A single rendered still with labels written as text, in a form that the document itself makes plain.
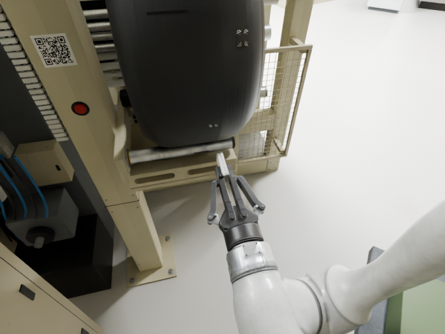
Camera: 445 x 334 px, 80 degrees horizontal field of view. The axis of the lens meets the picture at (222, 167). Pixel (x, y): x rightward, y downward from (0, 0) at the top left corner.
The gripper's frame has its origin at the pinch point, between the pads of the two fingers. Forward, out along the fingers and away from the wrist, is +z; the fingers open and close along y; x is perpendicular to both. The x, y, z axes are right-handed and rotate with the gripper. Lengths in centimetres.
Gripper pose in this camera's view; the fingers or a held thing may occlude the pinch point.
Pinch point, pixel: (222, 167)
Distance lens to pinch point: 64.0
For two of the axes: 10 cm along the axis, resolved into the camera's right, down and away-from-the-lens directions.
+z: -2.3, -7.8, 5.8
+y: -9.7, 1.7, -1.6
